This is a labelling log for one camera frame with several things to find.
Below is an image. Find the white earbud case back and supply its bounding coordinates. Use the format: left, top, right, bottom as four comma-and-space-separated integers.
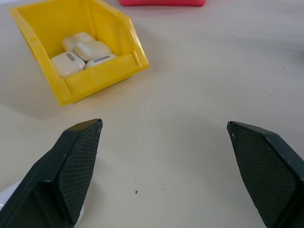
62, 32, 95, 52

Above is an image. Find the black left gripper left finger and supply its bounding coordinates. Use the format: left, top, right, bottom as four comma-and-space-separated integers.
0, 118, 103, 228

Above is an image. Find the white charging case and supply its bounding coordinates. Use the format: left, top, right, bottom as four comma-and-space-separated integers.
0, 180, 85, 225

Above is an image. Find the yellow plastic bin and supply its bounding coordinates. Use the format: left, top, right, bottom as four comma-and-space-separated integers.
7, 0, 150, 106

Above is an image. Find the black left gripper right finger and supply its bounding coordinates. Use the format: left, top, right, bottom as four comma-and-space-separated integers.
227, 121, 304, 228

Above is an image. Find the white earbud case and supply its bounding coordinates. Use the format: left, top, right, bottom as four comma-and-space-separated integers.
50, 51, 86, 78
74, 40, 112, 61
85, 53, 117, 70
62, 32, 95, 52

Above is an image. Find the red flat object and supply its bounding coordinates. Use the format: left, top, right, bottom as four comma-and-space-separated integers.
118, 0, 206, 7

